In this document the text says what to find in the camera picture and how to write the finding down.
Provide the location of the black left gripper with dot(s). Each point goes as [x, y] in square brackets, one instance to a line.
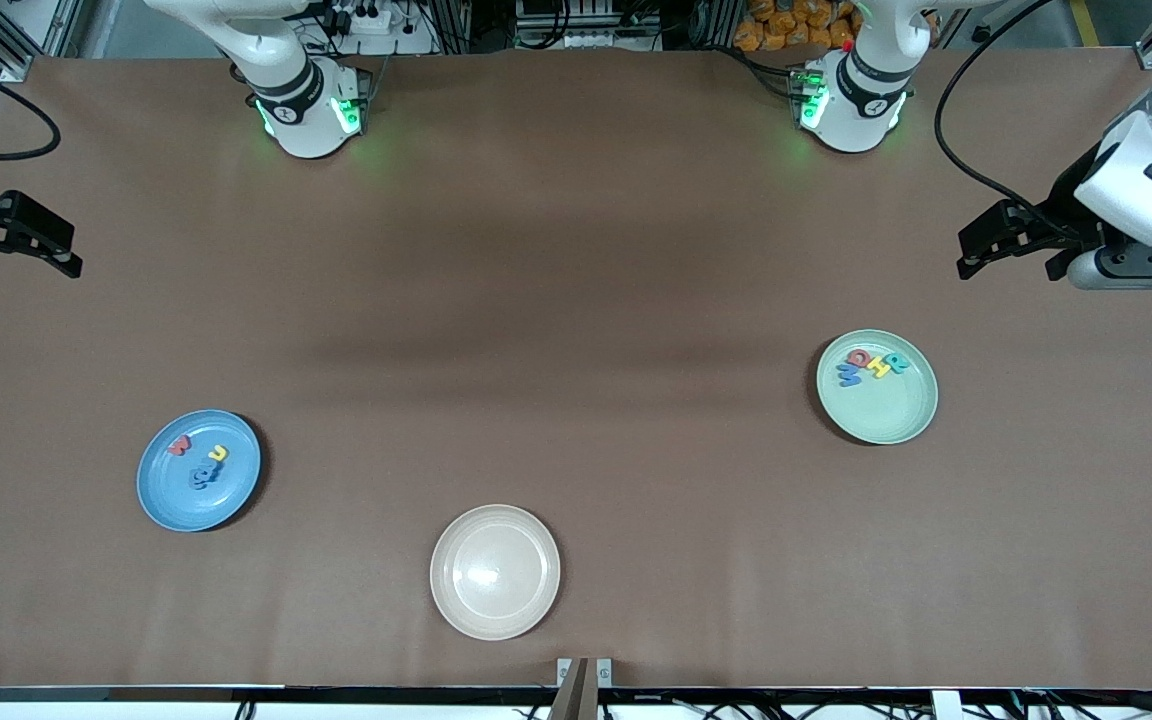
[1073, 200]

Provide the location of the teal foam letter R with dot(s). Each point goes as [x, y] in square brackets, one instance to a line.
[899, 363]

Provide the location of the yellow foam letter H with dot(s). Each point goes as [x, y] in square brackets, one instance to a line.
[879, 367]

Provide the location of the red foam letter Q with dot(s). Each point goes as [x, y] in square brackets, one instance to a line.
[857, 359]

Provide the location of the blue foam letter M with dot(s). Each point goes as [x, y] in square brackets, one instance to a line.
[848, 376]

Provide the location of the red foam letter w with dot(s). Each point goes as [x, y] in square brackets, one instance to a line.
[177, 446]

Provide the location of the yellow foam letter u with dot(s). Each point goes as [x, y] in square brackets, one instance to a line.
[217, 455]

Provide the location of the blue foam letter E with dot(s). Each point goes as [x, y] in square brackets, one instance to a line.
[210, 470]

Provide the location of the blue foam letter a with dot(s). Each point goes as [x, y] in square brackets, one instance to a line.
[197, 482]

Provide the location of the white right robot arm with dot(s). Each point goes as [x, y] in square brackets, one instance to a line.
[301, 110]

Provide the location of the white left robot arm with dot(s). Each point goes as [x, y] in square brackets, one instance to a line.
[866, 100]

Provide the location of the light green round plate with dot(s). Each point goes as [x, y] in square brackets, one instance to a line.
[881, 410]

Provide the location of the orange fruit pile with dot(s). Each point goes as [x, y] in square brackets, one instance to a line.
[796, 22]

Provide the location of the blue round plate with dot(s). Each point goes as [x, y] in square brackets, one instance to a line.
[226, 500]

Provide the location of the white power strip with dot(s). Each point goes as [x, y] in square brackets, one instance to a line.
[366, 18]

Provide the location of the brown table cover mat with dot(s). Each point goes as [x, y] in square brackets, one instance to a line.
[536, 250]

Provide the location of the white control box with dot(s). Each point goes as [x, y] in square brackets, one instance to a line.
[586, 20]

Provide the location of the beige round plate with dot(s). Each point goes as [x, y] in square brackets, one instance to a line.
[495, 572]

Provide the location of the white table frame rail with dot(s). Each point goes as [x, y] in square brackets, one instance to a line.
[86, 712]

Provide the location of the silver table edge bracket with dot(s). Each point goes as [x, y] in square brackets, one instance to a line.
[563, 670]

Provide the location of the brown camera pole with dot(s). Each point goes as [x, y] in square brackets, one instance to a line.
[576, 695]

